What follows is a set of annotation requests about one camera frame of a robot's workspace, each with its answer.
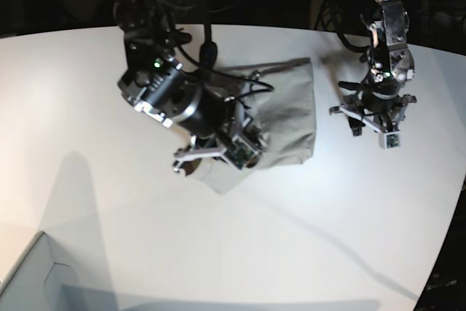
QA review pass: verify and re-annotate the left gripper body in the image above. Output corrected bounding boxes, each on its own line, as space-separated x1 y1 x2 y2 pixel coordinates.
329 94 417 149

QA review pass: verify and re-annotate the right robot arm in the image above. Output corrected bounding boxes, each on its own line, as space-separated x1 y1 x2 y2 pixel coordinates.
114 0 273 173

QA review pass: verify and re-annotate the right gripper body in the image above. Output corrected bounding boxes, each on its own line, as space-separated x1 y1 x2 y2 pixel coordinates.
173 103 266 173

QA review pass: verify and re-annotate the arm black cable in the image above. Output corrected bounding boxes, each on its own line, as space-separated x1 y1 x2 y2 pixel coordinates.
112 0 276 108
333 15 376 97

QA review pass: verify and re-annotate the beige t-shirt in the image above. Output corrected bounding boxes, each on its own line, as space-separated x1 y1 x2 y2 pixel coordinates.
188 63 317 194

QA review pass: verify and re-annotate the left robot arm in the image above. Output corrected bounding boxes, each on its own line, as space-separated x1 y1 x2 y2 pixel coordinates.
330 0 416 149

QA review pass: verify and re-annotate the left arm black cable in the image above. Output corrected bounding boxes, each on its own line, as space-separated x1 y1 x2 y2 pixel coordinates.
333 15 376 97

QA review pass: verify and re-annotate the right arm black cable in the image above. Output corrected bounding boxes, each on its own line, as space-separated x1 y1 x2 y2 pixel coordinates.
112 0 276 108

